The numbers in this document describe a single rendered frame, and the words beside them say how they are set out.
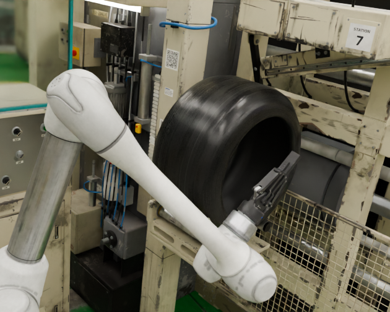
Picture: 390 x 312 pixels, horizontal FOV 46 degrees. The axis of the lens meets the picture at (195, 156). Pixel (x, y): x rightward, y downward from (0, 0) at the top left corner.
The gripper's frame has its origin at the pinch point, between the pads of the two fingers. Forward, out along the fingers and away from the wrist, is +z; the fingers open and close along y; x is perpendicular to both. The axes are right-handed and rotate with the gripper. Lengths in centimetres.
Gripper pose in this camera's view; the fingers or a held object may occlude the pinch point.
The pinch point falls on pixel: (289, 163)
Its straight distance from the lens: 137.7
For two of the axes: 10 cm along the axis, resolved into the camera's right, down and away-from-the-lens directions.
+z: 6.3, -7.7, 0.9
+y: 4.1, 4.2, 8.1
